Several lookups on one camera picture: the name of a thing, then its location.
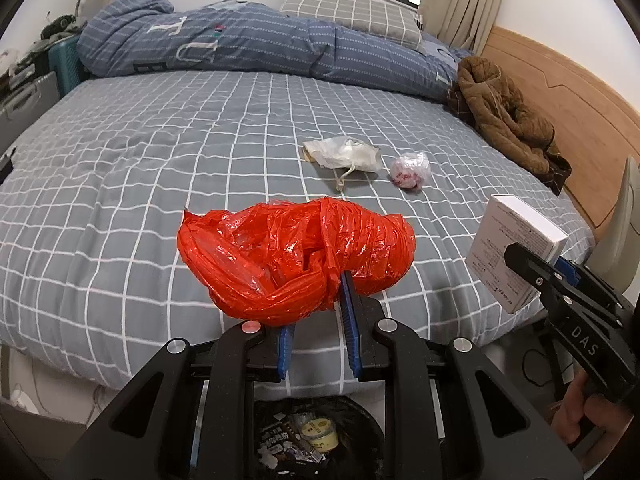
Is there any red plastic bag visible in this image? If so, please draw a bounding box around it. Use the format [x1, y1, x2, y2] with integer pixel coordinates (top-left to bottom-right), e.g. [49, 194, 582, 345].
[177, 197, 417, 322]

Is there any pale pink plastic bag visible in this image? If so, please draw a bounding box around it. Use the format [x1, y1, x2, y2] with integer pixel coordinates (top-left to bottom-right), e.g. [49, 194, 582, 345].
[302, 136, 383, 191]

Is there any black gadget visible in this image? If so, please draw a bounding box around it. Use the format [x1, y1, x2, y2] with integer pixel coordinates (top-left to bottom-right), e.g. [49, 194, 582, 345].
[40, 15, 81, 38]

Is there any yellow yogurt tub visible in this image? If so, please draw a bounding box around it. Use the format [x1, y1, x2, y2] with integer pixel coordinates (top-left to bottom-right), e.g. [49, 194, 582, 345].
[300, 417, 340, 453]

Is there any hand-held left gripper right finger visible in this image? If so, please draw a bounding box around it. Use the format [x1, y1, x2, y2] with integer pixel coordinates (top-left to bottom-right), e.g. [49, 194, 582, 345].
[340, 271, 583, 480]

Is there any beige curtain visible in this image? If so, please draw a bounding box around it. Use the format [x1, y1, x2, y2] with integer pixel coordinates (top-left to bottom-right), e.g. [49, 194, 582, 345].
[419, 0, 511, 56]

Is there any wooden headboard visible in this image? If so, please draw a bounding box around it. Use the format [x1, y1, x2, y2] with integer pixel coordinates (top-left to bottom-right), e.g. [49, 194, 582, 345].
[480, 25, 640, 228]

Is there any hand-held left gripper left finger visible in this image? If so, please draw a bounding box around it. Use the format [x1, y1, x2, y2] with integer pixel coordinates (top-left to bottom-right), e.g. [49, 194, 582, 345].
[60, 322, 296, 480]

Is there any brown padded jacket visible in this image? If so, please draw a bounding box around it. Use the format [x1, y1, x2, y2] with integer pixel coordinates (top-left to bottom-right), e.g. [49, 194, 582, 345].
[446, 56, 572, 197]

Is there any small red-printed plastic bag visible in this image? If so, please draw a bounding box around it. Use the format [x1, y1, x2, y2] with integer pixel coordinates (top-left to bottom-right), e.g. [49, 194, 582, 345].
[390, 151, 431, 193]

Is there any blue striped quilt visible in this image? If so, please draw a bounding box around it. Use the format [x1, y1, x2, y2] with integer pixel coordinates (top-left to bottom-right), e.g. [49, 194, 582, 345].
[77, 0, 473, 103]

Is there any grey suitcase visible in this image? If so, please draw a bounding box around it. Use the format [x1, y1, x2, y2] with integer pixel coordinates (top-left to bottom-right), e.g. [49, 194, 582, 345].
[0, 71, 62, 153]

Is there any black charger with cable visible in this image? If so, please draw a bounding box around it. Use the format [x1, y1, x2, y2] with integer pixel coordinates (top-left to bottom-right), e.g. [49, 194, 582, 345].
[0, 147, 18, 184]

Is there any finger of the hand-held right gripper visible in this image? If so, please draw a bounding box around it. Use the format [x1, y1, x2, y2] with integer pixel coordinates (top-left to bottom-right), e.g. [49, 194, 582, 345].
[504, 242, 576, 312]
[555, 255, 626, 307]

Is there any black waste bin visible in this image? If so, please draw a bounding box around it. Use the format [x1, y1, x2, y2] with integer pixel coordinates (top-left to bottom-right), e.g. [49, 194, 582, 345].
[252, 395, 387, 480]

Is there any white cardboard box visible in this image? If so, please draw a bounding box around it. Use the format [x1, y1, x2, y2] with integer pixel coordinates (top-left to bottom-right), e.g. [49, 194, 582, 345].
[465, 194, 569, 315]

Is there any dark brown printed box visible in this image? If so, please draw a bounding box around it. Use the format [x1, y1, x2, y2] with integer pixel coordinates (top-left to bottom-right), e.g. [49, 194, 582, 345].
[257, 425, 301, 461]

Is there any beige chair back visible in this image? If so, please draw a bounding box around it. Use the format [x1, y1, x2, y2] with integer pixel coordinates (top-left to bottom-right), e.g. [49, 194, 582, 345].
[592, 155, 640, 281]

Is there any grey checked pillow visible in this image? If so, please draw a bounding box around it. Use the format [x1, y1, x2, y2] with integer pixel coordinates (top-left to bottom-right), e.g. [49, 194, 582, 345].
[279, 0, 426, 53]

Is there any person's right hand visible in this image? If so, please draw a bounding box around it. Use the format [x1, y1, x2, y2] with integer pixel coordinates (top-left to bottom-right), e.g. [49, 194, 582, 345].
[550, 374, 637, 452]

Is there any bed with grey checked sheet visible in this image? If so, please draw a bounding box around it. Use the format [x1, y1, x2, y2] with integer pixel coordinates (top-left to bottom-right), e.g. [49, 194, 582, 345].
[0, 67, 598, 401]

